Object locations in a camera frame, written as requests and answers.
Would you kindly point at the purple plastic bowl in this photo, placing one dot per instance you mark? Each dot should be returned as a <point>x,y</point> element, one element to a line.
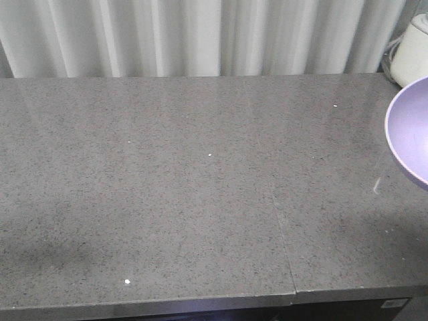
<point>406,131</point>

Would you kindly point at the black built-in drawer appliance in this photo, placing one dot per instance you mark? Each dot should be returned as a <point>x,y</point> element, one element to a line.
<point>379,309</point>

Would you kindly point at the white blender with clear jar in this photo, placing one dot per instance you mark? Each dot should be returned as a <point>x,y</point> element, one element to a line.
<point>410,61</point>

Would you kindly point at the white pleated curtain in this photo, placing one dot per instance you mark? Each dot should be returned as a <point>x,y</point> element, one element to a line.
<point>196,38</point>

